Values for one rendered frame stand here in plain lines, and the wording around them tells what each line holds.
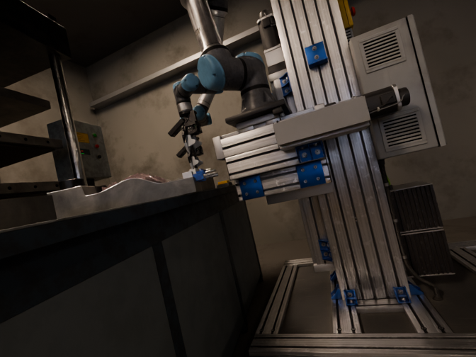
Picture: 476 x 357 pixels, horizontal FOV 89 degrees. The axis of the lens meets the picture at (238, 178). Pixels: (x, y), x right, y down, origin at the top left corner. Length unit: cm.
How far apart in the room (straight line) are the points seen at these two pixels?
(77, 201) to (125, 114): 322
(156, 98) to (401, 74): 323
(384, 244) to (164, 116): 317
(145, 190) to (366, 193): 84
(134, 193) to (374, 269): 96
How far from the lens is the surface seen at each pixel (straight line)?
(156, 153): 373
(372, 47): 112
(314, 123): 77
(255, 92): 96
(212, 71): 90
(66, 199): 103
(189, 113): 129
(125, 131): 413
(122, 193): 94
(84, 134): 203
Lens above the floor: 79
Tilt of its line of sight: 2 degrees up
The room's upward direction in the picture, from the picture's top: 13 degrees counter-clockwise
